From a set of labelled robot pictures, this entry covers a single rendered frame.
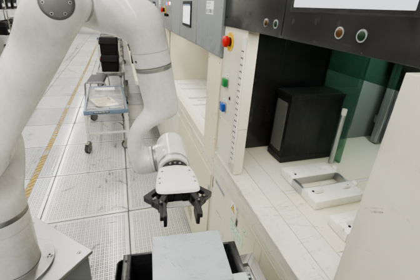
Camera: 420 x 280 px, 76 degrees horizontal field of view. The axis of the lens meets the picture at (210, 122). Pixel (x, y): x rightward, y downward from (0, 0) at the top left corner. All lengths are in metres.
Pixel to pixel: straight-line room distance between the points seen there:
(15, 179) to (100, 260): 1.20
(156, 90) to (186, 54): 1.77
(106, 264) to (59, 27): 1.57
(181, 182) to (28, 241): 0.46
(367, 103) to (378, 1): 1.11
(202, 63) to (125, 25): 1.87
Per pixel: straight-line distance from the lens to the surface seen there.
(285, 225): 0.90
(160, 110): 0.68
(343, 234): 0.91
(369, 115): 1.63
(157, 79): 0.65
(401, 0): 0.48
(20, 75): 0.66
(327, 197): 1.01
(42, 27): 0.58
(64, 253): 0.99
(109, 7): 0.66
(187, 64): 2.43
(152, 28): 0.63
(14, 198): 0.83
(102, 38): 4.39
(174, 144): 0.76
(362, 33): 0.51
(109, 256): 1.97
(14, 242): 0.88
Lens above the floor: 1.46
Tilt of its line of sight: 23 degrees down
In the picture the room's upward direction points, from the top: 4 degrees clockwise
